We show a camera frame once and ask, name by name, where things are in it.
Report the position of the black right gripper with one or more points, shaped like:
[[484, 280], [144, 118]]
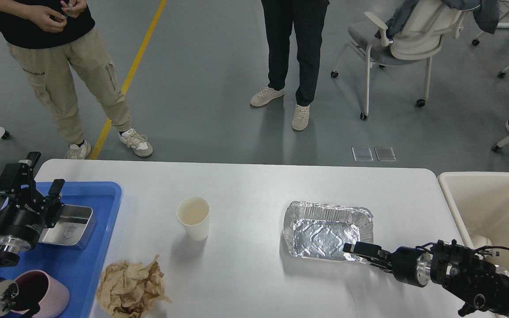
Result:
[[408, 265]]

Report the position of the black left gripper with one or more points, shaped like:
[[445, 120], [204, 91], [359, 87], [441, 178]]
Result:
[[22, 223]]

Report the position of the square steel container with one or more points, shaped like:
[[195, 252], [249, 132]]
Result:
[[73, 228]]

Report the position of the aluminium foil tray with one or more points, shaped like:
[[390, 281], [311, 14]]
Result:
[[318, 230]]

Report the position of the pink mug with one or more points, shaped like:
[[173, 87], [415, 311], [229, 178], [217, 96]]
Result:
[[37, 286]]

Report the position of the brown paper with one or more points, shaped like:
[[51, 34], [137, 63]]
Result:
[[131, 289]]

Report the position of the white paper cup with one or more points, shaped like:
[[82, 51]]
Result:
[[193, 215]]

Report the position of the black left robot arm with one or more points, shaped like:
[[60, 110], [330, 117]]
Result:
[[8, 288]]

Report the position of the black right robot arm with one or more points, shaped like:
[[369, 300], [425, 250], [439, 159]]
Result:
[[458, 269]]

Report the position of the blue plastic tray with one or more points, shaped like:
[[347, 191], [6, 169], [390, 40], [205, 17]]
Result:
[[77, 268]]

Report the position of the white tube in bin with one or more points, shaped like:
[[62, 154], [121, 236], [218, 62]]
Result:
[[479, 241]]

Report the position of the beige plastic bin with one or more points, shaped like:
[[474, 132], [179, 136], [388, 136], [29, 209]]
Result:
[[479, 203]]

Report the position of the person in beige trousers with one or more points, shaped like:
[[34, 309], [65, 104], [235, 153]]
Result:
[[51, 39]]

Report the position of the white office chair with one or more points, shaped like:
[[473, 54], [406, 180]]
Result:
[[420, 38]]

